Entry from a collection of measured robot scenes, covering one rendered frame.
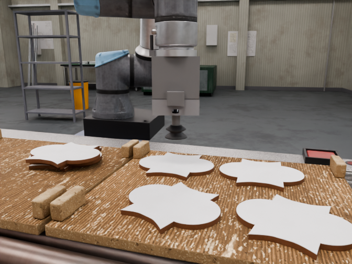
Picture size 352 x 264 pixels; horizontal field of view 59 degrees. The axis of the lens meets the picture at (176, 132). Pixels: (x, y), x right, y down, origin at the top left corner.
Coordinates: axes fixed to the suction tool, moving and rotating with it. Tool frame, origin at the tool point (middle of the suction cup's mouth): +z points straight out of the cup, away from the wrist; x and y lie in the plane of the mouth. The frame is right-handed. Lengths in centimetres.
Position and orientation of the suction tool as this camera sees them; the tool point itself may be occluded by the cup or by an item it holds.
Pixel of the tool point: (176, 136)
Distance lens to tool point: 60.1
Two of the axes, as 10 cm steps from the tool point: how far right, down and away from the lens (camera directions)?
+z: 0.0, 9.7, 2.4
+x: 0.2, -2.4, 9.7
